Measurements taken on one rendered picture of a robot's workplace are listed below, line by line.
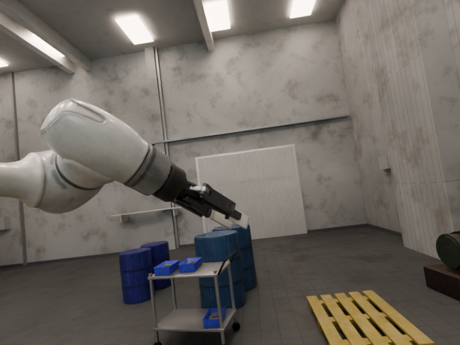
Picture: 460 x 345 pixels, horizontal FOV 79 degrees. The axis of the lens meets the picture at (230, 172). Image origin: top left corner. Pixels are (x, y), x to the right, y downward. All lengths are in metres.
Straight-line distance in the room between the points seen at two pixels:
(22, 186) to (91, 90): 10.22
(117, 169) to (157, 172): 0.07
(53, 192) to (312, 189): 8.57
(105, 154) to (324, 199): 8.68
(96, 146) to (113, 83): 10.01
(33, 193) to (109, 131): 0.19
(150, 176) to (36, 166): 0.20
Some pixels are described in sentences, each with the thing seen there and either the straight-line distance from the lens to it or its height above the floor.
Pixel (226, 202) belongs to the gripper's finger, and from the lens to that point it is 0.59.
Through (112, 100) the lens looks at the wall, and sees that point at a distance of 10.32.
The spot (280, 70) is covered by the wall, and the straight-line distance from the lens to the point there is 9.59.
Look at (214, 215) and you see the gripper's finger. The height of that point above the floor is 1.44.
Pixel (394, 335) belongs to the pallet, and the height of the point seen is 0.11.
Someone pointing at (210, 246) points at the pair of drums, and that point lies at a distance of 3.74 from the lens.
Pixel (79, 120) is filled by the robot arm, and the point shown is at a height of 1.63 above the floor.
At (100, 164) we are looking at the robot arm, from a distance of 0.50.
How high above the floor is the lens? 1.49
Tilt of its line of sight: 4 degrees up
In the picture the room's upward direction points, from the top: 7 degrees counter-clockwise
